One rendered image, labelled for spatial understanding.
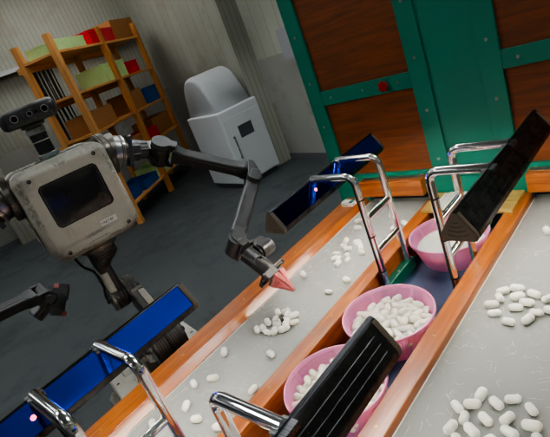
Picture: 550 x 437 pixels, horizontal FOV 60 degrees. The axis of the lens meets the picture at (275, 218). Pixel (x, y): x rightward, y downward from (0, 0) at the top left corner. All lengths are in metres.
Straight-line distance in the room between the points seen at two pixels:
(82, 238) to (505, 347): 1.34
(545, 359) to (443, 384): 0.22
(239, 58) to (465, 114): 4.36
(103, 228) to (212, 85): 4.09
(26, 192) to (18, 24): 6.96
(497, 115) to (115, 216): 1.37
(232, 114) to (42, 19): 4.04
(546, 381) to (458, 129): 1.00
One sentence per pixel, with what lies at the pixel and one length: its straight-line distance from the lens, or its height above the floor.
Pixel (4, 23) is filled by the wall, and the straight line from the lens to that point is 8.56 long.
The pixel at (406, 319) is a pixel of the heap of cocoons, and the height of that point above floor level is 0.74.
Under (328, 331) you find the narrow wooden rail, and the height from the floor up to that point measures 0.76.
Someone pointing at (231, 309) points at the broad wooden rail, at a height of 0.76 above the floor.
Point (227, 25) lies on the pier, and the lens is 5.95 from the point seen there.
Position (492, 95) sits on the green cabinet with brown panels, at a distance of 1.79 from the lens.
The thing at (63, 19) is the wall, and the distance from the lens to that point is 8.73.
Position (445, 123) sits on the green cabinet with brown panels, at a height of 1.05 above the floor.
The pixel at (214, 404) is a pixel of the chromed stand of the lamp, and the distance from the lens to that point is 0.78.
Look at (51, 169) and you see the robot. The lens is 1.73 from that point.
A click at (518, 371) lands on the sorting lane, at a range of 1.21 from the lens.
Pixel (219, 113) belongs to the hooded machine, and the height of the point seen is 0.95.
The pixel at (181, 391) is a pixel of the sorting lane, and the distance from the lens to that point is 1.51.
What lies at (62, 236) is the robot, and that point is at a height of 1.21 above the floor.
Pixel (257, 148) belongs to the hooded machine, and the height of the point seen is 0.38.
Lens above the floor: 1.58
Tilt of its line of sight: 21 degrees down
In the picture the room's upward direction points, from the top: 22 degrees counter-clockwise
